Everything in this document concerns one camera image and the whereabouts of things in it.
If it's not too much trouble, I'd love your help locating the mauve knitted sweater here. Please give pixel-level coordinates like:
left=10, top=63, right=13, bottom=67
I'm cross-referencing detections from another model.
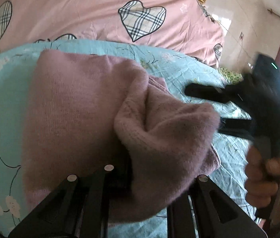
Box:
left=22, top=49, right=220, bottom=224

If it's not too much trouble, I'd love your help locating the person's right hand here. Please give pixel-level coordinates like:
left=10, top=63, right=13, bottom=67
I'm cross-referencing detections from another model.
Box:
left=245, top=147, right=280, bottom=225

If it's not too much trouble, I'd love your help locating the pink heart-print duvet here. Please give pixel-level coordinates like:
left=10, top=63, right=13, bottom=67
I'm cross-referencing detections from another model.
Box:
left=0, top=0, right=224, bottom=67

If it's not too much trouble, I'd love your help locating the teal floral quilt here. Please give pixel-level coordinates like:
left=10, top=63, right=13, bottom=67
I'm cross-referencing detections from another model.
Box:
left=0, top=40, right=256, bottom=237

